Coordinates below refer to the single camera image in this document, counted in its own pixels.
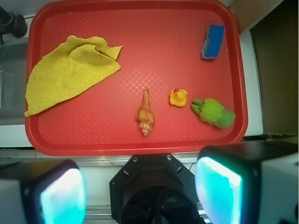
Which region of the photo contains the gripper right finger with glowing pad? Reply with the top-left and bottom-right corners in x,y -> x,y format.
194,141 -> 299,224

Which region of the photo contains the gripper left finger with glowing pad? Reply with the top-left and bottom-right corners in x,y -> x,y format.
0,159 -> 87,224

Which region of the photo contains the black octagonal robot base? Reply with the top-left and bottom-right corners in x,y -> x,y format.
109,154 -> 205,224

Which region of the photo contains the green plush animal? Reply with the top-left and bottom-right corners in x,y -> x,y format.
191,98 -> 236,129

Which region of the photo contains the yellow rubber duck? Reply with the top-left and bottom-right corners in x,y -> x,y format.
169,89 -> 188,107

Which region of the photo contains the brown spiral seashell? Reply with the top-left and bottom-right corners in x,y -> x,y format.
135,88 -> 155,136

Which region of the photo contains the yellow cloth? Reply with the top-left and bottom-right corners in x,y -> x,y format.
24,35 -> 122,117

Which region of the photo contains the blue sponge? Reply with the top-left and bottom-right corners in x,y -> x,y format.
201,24 -> 225,60

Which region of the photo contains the red plastic tray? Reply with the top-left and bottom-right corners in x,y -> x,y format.
25,0 -> 248,156

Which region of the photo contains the black knob clamp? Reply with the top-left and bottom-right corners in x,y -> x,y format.
0,7 -> 28,45

